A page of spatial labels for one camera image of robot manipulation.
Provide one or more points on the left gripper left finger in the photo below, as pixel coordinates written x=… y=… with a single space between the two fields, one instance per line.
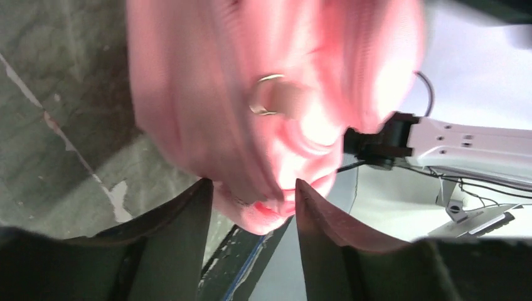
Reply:
x=155 y=256

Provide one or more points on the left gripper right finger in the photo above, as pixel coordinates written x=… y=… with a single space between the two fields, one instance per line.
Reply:
x=344 y=259

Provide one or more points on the pink backpack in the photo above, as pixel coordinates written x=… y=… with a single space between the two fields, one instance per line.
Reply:
x=255 y=95

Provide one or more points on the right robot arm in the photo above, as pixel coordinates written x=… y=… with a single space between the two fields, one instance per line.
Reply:
x=495 y=155

